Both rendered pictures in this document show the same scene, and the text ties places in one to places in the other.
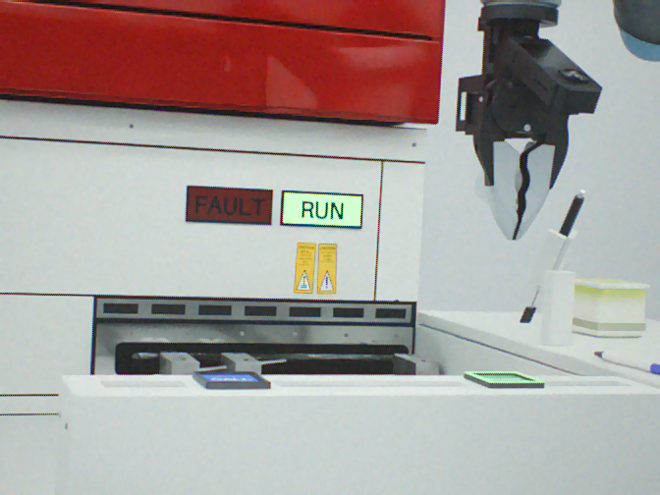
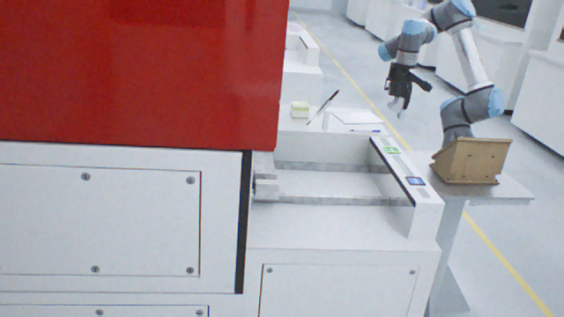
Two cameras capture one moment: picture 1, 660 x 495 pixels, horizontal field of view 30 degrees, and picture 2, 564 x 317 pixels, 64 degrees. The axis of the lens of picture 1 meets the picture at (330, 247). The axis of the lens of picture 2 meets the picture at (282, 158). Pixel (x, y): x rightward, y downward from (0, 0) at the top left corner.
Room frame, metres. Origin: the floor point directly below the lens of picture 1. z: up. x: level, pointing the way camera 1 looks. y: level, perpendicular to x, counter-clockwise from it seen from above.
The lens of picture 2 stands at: (1.23, 1.53, 1.63)
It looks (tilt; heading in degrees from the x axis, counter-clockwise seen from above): 25 degrees down; 281
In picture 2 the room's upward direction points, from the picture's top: 6 degrees clockwise
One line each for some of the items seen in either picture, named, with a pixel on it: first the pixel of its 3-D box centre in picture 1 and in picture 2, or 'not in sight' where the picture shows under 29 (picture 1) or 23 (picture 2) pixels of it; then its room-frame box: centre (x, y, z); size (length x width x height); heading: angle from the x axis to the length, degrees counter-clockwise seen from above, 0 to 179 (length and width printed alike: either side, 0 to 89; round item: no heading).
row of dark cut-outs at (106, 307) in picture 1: (259, 310); not in sight; (1.66, 0.09, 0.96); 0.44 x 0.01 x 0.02; 109
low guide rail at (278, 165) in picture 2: not in sight; (308, 165); (1.45, -0.16, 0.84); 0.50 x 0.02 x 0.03; 19
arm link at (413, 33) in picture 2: not in sight; (411, 35); (1.15, -0.17, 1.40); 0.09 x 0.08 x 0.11; 64
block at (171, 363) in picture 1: (179, 367); (267, 185); (1.54, 0.18, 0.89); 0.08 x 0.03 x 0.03; 19
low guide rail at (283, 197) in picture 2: not in sight; (319, 198); (1.36, 0.10, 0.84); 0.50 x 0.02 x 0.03; 19
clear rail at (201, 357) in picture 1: (267, 357); not in sight; (1.67, 0.08, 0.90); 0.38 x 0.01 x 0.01; 109
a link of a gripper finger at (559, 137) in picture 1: (541, 140); not in sight; (1.14, -0.19, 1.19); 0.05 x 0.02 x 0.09; 109
